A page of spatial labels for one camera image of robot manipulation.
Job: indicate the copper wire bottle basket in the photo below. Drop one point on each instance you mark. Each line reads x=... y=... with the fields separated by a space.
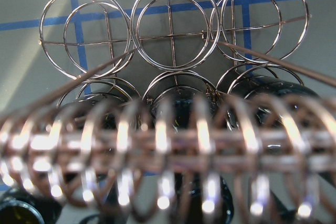
x=56 y=52

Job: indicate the dark wine bottle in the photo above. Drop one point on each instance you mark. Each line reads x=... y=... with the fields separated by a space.
x=201 y=197
x=248 y=87
x=52 y=156

